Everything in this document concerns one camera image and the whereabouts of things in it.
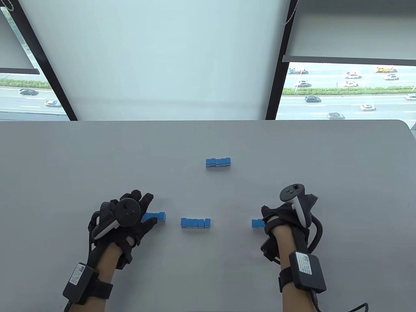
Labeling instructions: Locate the person's left hand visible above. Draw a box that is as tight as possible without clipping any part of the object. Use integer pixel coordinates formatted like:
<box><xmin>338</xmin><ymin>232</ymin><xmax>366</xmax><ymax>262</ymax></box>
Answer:
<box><xmin>88</xmin><ymin>189</ymin><xmax>159</xmax><ymax>270</ymax></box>

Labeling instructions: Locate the person's right hand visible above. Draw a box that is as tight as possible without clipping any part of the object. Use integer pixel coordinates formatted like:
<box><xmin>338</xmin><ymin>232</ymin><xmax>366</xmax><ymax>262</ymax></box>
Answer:
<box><xmin>261</xmin><ymin>193</ymin><xmax>319</xmax><ymax>262</ymax></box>

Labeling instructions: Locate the person's right forearm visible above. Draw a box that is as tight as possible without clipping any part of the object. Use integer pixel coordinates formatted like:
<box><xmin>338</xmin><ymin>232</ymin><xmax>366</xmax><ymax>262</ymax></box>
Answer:
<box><xmin>272</xmin><ymin>226</ymin><xmax>320</xmax><ymax>312</ymax></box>

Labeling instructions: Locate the green roadside hedge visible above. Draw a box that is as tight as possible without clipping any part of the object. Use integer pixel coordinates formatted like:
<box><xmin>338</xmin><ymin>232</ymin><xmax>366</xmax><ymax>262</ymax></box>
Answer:
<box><xmin>281</xmin><ymin>86</ymin><xmax>416</xmax><ymax>96</ymax></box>
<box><xmin>0</xmin><ymin>78</ymin><xmax>52</xmax><ymax>90</ymax></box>

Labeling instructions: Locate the wide white roller blind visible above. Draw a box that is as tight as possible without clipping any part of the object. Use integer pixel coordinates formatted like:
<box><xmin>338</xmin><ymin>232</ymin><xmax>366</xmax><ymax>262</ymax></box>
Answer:
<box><xmin>18</xmin><ymin>0</ymin><xmax>291</xmax><ymax>121</ymax></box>

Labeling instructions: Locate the grey roller blind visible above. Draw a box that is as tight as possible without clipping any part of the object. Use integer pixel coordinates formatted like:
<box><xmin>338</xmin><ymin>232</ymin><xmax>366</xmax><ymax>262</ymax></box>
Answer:
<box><xmin>282</xmin><ymin>0</ymin><xmax>416</xmax><ymax>64</ymax></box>
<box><xmin>0</xmin><ymin>13</ymin><xmax>41</xmax><ymax>74</ymax></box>

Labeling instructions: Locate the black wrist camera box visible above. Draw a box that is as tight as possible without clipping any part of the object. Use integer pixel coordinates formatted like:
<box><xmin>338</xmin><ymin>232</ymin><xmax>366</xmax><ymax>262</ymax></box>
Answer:
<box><xmin>279</xmin><ymin>251</ymin><xmax>326</xmax><ymax>293</ymax></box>
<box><xmin>62</xmin><ymin>262</ymin><xmax>113</xmax><ymax>305</ymax></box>

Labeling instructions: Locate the black window frame post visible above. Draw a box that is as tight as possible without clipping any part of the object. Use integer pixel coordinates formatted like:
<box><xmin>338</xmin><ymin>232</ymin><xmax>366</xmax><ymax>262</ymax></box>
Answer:
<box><xmin>8</xmin><ymin>0</ymin><xmax>78</xmax><ymax>121</ymax></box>
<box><xmin>265</xmin><ymin>0</ymin><xmax>299</xmax><ymax>121</ymax></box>

